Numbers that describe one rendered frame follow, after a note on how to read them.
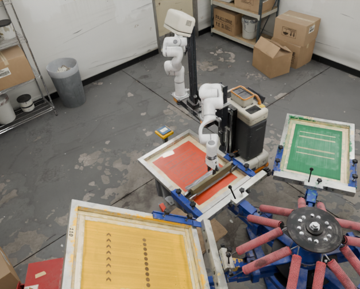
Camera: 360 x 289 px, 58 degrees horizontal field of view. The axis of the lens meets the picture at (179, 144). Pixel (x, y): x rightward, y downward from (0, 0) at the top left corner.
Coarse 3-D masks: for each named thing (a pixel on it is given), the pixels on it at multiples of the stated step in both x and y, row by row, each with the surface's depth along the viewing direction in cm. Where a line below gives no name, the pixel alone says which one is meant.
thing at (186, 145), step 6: (186, 144) 293; (192, 144) 292; (174, 150) 289; (180, 150) 288; (186, 150) 287; (198, 150) 286; (204, 156) 281; (228, 174) 263; (222, 180) 259; (228, 180) 259; (216, 186) 255; (222, 186) 255
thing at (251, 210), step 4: (244, 200) 233; (240, 204) 231; (244, 204) 230; (248, 204) 230; (244, 208) 228; (248, 208) 228; (252, 208) 227; (244, 212) 231; (248, 212) 226; (252, 212) 225
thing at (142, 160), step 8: (176, 136) 297; (184, 136) 299; (192, 136) 298; (168, 144) 290; (152, 152) 284; (160, 152) 288; (144, 160) 277; (224, 160) 274; (152, 168) 270; (160, 176) 262; (248, 176) 256; (168, 184) 256; (240, 184) 251; (224, 192) 246; (216, 200) 241; (208, 208) 236
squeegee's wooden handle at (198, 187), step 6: (222, 168) 255; (228, 168) 257; (216, 174) 251; (222, 174) 256; (204, 180) 247; (210, 180) 249; (198, 186) 243; (204, 186) 248; (192, 192) 242; (198, 192) 246
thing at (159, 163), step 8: (160, 160) 281; (168, 160) 280; (160, 168) 274; (168, 176) 267; (200, 176) 264; (176, 184) 260; (184, 184) 259; (208, 192) 251; (216, 192) 251; (200, 200) 246
